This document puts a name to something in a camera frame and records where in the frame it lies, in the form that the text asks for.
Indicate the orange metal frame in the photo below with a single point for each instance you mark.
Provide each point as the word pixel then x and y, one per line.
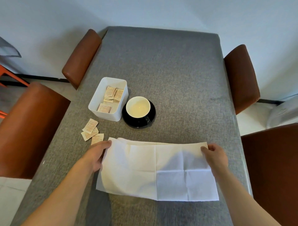
pixel 12 76

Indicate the person's left forearm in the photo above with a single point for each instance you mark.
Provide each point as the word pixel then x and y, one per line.
pixel 60 200

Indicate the beige sugar packet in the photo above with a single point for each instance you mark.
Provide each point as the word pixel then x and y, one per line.
pixel 97 138
pixel 104 108
pixel 108 100
pixel 90 126
pixel 109 91
pixel 119 95
pixel 86 136

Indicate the black saucer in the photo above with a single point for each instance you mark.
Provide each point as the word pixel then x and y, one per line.
pixel 130 121

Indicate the person's right thumb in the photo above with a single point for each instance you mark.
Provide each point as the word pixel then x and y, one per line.
pixel 204 151

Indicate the white paper napkin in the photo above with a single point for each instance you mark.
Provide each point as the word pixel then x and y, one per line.
pixel 158 170

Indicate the person's right hand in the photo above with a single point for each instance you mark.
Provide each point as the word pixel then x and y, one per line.
pixel 217 158

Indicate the white plastic bag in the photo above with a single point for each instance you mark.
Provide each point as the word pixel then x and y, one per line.
pixel 284 111

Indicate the grey cloth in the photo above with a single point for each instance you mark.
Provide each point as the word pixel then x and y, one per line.
pixel 8 50

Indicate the white plastic container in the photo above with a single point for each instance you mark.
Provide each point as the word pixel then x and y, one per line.
pixel 100 95

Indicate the person's left thumb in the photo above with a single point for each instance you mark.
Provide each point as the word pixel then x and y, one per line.
pixel 104 145

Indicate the brown leather chair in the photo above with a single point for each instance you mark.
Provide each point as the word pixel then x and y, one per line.
pixel 272 172
pixel 241 79
pixel 81 58
pixel 28 130

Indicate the person's right forearm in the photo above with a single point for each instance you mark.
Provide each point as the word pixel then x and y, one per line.
pixel 242 200

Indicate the black skirting strip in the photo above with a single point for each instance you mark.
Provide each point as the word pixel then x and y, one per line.
pixel 271 101
pixel 37 77

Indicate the person's left hand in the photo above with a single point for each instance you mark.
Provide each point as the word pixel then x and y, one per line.
pixel 93 157

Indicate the black cup with white inside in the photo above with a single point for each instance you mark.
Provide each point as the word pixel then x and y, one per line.
pixel 138 108

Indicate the grey tablecloth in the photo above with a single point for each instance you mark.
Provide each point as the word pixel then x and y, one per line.
pixel 167 76

